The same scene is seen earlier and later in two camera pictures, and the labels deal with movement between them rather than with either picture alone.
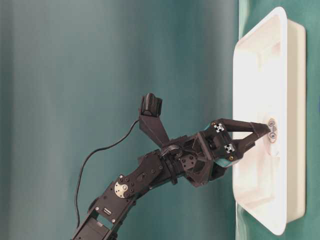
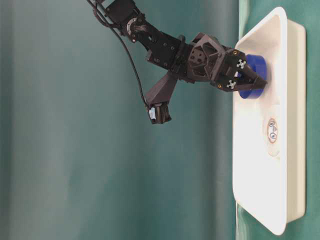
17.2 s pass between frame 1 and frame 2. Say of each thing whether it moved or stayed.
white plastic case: stayed
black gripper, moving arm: moved
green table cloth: stayed
